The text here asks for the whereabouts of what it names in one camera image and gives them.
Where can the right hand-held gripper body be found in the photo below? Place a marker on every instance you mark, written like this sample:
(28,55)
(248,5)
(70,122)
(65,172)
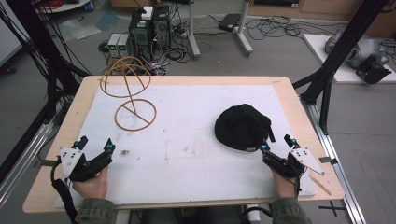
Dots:
(289,166)

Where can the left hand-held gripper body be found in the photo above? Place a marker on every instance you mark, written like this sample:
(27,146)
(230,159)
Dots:
(77,166)

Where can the black beanie hat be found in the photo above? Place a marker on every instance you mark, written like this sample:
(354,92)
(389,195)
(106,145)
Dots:
(241,127)

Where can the person's right hand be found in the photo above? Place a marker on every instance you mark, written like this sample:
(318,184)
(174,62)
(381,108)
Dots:
(283,186)

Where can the person's left hand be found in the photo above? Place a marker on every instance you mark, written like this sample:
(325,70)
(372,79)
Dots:
(91,186)

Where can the black tape strip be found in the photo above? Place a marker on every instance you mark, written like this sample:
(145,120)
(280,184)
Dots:
(327,160)
(45,163)

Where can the black tape cross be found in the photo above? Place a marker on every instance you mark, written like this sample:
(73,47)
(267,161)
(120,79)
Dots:
(332,208)

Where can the white foam mat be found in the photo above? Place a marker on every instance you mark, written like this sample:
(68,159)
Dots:
(193,161)

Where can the white floor board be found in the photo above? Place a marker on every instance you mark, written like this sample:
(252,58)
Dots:
(317,53)

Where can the grey power supply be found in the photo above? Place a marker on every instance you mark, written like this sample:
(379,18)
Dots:
(123,45)
(113,45)

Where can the black device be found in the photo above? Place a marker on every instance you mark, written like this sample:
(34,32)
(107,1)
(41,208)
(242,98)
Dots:
(373,71)

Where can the clear plastic sheet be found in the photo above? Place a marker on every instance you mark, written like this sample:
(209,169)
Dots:
(79,29)

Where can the black computer tower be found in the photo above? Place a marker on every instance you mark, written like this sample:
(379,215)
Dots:
(162,28)
(140,35)

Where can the grey stand leg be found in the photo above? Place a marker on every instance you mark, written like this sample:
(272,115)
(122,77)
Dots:
(193,31)
(243,31)

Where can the grey machine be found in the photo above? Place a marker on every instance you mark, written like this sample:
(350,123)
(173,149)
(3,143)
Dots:
(367,49)

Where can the teal sheet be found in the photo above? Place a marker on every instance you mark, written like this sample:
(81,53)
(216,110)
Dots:
(107,20)

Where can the black flat box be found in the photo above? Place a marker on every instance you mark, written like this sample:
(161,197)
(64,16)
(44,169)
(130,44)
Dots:
(229,21)

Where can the blue roll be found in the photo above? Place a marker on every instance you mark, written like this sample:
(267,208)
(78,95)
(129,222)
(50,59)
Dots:
(89,6)

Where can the white round table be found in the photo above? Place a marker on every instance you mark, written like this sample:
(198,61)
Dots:
(62,5)

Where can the white box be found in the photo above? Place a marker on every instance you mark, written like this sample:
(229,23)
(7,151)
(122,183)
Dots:
(147,12)

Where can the aluminium rail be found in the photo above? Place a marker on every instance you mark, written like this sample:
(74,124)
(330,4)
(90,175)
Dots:
(339,174)
(28,155)

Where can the black frame post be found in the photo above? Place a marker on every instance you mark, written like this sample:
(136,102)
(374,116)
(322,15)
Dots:
(40,43)
(342,46)

